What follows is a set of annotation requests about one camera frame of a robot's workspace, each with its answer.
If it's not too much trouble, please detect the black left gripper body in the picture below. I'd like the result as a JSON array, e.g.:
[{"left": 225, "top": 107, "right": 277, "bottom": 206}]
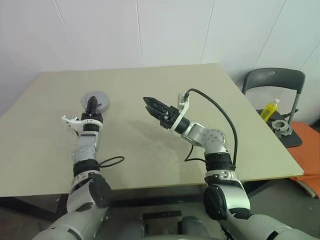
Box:
[{"left": 81, "top": 112, "right": 104, "bottom": 123}]

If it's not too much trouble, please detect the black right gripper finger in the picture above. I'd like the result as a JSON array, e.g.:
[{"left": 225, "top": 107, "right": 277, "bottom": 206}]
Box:
[
  {"left": 142, "top": 96, "right": 171, "bottom": 112},
  {"left": 145, "top": 105, "right": 166, "bottom": 124}
]

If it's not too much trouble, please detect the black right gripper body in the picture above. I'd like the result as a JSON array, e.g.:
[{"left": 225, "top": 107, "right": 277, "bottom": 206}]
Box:
[{"left": 159, "top": 105, "right": 182, "bottom": 130}]

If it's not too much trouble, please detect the round silver disc part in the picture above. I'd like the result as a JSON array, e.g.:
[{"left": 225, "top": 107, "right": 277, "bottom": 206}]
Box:
[{"left": 80, "top": 91, "right": 110, "bottom": 111}]

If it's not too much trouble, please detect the metal ring part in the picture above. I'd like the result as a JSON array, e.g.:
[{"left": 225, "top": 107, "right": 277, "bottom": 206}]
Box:
[{"left": 271, "top": 119, "right": 293, "bottom": 137}]

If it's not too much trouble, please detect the yellow drink bottle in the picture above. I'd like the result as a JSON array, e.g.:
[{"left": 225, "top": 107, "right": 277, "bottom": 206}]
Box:
[{"left": 259, "top": 98, "right": 281, "bottom": 120}]

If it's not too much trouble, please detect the grey rounded robot leg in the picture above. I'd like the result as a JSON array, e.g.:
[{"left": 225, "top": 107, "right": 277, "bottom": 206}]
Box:
[
  {"left": 119, "top": 217, "right": 146, "bottom": 238},
  {"left": 177, "top": 216, "right": 208, "bottom": 236}
]

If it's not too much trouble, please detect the grey folding chair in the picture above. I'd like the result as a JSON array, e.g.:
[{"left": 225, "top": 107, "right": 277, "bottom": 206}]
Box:
[{"left": 242, "top": 67, "right": 306, "bottom": 148}]

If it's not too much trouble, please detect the orange cushion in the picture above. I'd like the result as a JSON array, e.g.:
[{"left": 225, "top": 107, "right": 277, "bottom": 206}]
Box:
[{"left": 291, "top": 121, "right": 320, "bottom": 198}]

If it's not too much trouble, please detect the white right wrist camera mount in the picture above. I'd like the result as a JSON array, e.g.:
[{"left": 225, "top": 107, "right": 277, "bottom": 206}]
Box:
[{"left": 171, "top": 92, "right": 190, "bottom": 132}]

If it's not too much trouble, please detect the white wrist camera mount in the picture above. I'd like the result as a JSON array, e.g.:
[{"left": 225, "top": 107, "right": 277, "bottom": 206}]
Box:
[
  {"left": 171, "top": 92, "right": 190, "bottom": 132},
  {"left": 61, "top": 114, "right": 104, "bottom": 133}
]

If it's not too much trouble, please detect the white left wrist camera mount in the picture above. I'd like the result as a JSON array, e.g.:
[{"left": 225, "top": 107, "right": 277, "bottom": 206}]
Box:
[{"left": 61, "top": 114, "right": 104, "bottom": 133}]

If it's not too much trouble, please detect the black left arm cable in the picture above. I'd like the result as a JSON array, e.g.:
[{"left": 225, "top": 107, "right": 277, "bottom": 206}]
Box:
[{"left": 98, "top": 156, "right": 125, "bottom": 168}]

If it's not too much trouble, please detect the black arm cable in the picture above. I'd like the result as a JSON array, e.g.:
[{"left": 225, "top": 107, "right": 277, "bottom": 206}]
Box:
[
  {"left": 184, "top": 88, "right": 238, "bottom": 166},
  {"left": 98, "top": 156, "right": 125, "bottom": 168}
]

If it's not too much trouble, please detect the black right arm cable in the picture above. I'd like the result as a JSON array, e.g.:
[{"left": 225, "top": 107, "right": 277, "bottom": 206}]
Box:
[{"left": 184, "top": 88, "right": 238, "bottom": 166}]

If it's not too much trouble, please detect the black table frame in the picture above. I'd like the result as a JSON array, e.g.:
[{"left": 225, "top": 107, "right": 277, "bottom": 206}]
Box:
[{"left": 0, "top": 184, "right": 208, "bottom": 222}]

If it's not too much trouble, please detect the black flat bracket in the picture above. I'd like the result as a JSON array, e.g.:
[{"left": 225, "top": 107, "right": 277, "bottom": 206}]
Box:
[{"left": 142, "top": 210, "right": 183, "bottom": 225}]

